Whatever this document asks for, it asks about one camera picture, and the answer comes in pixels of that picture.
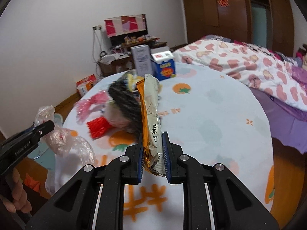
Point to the pink cloth covered tv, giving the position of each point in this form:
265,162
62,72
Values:
117,28

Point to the tall white milk carton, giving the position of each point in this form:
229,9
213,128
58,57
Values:
142,60

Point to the blue orange juice carton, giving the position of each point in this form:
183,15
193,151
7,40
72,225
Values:
163,65

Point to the white wall socket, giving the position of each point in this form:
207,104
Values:
98,27

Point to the brown wooden wardrobe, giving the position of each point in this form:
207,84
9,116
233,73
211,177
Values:
204,17

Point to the orange white paper bag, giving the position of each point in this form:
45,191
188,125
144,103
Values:
85,85

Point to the red mesh net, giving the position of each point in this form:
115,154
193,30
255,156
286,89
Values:
98,127

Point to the red paper wardrobe decoration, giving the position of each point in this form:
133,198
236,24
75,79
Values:
223,3

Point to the light blue trash bin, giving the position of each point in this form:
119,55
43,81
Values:
43,155

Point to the clear plastic bag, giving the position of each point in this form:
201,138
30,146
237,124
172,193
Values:
61,140

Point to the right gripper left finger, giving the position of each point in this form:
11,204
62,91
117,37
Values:
94,197

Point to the pink plastic wrapper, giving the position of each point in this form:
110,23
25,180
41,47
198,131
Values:
85,107

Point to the person's left hand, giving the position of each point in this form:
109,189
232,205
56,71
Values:
19,202

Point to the orange white snack wrapper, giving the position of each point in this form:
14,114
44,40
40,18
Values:
148,89

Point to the purple bed sheet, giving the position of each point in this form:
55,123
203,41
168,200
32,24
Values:
283,119

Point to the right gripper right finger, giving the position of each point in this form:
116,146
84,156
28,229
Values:
213,197

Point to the wooden tv cabinet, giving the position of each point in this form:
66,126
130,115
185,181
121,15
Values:
120,57

